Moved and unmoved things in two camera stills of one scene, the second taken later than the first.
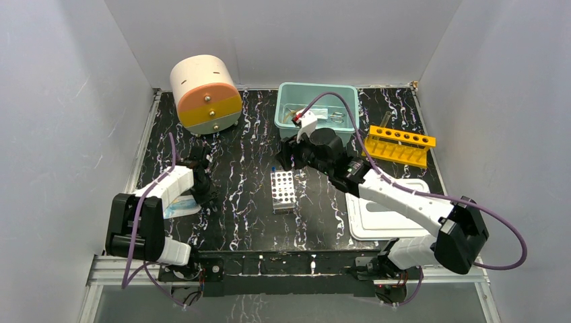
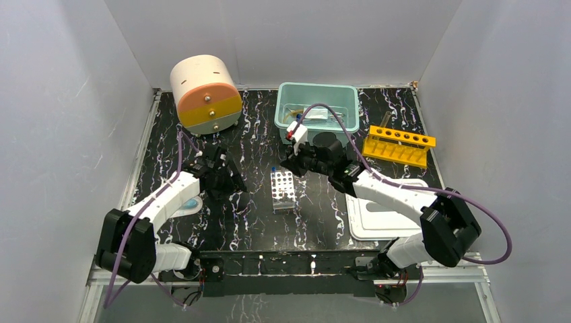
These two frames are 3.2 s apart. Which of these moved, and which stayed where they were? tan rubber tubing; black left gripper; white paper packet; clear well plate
Moved: black left gripper
Stayed: clear well plate; tan rubber tubing; white paper packet
